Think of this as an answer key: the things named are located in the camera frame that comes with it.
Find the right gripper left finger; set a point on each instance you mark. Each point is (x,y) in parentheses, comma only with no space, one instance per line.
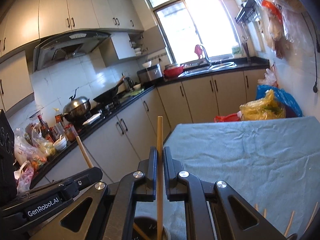
(106,211)

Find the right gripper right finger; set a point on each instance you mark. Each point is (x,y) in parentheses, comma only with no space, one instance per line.
(213,210)

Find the dark utensil holder cup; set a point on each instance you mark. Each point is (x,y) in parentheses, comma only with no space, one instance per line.
(148,226)

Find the food bags on counter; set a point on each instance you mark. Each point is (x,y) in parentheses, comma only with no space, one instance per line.
(31,157)

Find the white bowl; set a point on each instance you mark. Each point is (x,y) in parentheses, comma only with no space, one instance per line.
(61,143)

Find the blue table cloth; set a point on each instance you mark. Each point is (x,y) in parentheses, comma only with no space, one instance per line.
(272,163)

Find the sauce bottle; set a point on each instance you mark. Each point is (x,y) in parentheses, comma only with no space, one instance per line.
(45,129)

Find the red jar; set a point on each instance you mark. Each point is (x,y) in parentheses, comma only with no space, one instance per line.
(70,132)

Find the red plastic bag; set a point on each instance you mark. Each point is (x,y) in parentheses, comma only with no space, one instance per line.
(229,118)

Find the steel pot with lid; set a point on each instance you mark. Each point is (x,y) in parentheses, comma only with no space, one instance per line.
(78,107)

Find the black wok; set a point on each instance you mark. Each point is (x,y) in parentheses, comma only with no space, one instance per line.
(108,95)

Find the yellow plastic bag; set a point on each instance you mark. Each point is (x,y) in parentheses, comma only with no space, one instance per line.
(266,108)

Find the blue plastic bag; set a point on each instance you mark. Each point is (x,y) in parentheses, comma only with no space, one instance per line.
(292,108)

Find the red basin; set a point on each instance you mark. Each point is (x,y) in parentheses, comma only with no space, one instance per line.
(173,72)

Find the faucet with pink cloth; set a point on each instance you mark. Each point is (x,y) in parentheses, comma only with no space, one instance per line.
(201,52)

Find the range hood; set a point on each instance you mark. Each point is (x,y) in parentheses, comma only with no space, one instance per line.
(66,46)

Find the hanging plastic bags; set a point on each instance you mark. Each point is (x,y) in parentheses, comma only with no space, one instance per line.
(283,27)

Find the wall rack shelf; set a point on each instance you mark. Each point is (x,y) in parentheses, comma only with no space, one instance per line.
(247,13)

